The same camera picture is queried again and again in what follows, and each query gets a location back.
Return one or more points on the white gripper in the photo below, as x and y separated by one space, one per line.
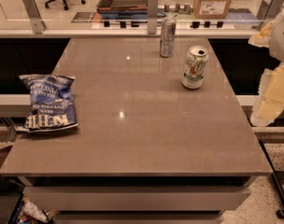
281 36

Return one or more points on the middle metal glass post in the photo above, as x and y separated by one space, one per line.
152 16

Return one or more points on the metal glass post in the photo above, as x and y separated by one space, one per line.
38 26
152 16
268 11

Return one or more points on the white table drawer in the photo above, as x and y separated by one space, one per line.
137 198

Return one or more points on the tall silver energy drink can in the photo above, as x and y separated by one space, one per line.
167 40

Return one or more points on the white green 7up can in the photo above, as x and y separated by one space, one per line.
194 67

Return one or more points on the trash bin with wrappers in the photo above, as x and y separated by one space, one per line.
26 212

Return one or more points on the blue Kettle chips bag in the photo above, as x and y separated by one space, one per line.
51 101

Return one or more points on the left metal glass post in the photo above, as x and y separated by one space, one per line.
38 26

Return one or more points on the right metal glass post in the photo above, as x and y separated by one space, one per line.
268 11

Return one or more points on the brown cardboard box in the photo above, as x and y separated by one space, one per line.
211 9

